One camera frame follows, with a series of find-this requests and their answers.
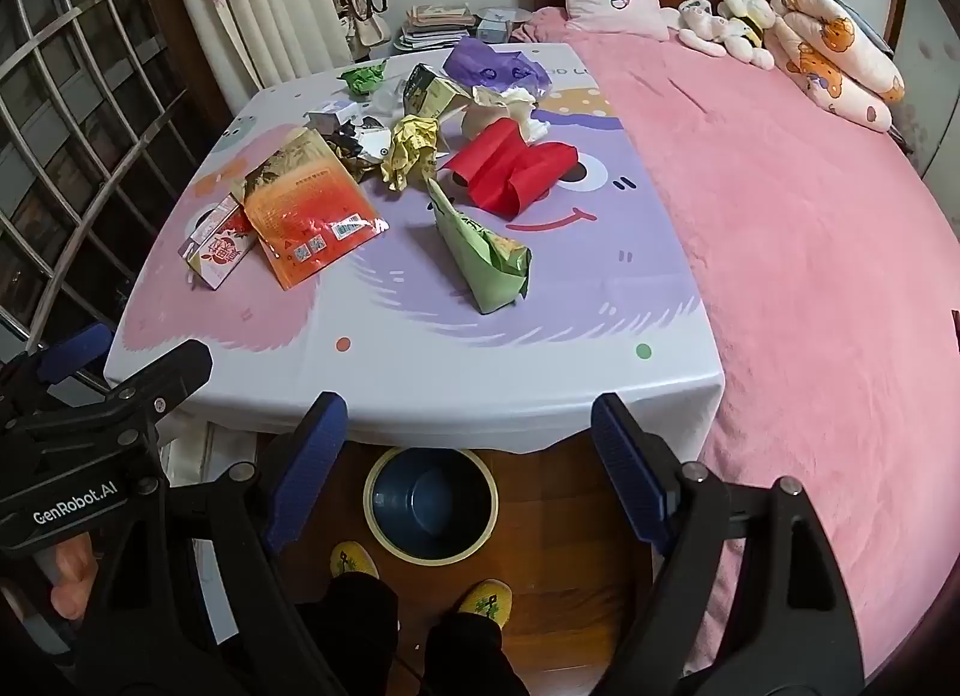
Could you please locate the yellow knitted slipper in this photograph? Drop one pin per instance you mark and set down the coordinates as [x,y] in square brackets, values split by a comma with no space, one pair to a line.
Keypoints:
[486,600]
[354,559]

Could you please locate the purple plastic bag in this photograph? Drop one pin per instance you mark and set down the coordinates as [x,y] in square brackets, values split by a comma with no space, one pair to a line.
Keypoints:
[480,62]

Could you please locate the bear printed folded quilt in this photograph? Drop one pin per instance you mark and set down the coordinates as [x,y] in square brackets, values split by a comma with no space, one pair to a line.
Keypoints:
[832,58]

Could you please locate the stack of books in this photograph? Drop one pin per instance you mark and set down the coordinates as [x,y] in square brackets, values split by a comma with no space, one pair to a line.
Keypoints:
[435,28]

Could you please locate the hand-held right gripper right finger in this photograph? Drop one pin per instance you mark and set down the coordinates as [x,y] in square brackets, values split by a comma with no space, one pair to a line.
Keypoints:
[630,471]

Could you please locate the cream handbag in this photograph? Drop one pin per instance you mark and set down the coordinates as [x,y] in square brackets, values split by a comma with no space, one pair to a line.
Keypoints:
[367,32]

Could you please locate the black packet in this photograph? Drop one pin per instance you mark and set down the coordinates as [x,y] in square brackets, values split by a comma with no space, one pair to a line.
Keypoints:
[346,157]

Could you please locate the white pink plush toy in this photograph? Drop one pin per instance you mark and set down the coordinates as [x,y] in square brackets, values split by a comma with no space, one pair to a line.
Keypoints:
[701,25]

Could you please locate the green paper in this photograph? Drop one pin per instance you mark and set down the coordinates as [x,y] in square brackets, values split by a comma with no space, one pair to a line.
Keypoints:
[364,77]

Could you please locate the pink blanket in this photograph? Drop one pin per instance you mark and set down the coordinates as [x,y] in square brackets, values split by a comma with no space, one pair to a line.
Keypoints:
[787,253]

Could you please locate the red white small carton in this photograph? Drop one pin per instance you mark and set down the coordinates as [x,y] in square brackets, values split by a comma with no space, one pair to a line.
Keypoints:
[217,253]

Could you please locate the white tissue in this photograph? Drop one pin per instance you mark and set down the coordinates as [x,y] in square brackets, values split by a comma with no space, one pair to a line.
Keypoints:
[521,100]

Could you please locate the yellow bee plush toy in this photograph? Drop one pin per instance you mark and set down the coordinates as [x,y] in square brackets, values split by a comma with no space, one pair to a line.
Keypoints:
[754,30]

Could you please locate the pale green paper carton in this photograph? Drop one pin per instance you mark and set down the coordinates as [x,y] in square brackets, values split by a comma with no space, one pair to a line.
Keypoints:
[427,92]

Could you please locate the orange snack bag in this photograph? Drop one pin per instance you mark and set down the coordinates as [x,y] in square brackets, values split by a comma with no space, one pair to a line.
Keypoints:
[300,216]

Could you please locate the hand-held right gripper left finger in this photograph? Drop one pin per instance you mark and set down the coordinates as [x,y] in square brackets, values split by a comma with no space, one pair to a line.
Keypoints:
[307,471]

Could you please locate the yellow paper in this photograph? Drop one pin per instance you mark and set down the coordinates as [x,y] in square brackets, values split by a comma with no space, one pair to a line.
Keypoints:
[409,148]

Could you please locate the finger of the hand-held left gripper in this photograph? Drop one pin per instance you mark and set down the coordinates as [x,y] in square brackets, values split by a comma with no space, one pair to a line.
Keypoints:
[172,370]
[71,358]

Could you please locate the blue bin with yellow rim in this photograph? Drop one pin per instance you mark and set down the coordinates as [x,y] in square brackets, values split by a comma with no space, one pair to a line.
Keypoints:
[427,508]

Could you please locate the person's black trouser leg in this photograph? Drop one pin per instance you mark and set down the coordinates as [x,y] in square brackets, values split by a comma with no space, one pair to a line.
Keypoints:
[349,628]
[472,655]

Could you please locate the green snack bag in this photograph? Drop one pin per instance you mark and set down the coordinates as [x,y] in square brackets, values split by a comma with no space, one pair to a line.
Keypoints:
[480,261]

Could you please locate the white rabbit plush toy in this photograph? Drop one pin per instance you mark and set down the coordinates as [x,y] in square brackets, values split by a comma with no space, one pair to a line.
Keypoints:
[746,2]

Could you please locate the small blue white box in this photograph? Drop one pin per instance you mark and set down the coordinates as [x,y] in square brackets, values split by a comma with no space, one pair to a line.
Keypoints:
[491,30]

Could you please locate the red paper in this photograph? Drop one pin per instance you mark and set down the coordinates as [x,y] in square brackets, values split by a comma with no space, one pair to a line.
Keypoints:
[510,171]

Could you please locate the person's left hand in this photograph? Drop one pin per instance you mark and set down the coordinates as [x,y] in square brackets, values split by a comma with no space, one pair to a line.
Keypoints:
[71,572]

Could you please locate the metal window grille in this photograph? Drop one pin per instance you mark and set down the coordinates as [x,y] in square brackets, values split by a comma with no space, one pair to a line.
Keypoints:
[75,103]

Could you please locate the beige paper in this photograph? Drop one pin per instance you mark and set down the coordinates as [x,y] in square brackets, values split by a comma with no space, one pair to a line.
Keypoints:
[484,120]

